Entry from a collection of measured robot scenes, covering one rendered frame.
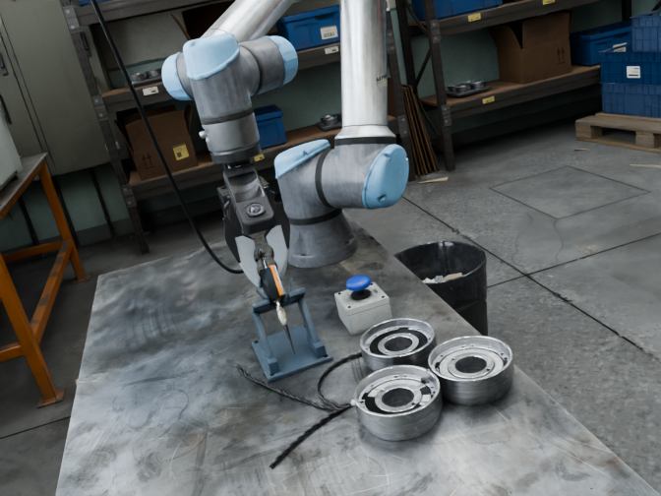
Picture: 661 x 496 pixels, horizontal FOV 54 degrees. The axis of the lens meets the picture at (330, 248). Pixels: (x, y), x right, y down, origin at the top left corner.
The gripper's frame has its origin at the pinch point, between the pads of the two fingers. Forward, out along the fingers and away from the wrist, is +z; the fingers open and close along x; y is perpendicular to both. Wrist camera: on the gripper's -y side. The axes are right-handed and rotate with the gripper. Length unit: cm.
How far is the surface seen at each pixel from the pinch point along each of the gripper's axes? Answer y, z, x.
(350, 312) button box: -3.7, 7.9, -10.4
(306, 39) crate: 325, -15, -103
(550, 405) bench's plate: -34.4, 11.8, -24.0
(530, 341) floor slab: 92, 91, -100
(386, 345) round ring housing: -13.6, 9.5, -11.9
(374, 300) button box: -3.5, 7.3, -14.6
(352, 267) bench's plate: 21.6, 11.8, -19.2
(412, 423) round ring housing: -31.8, 9.3, -7.6
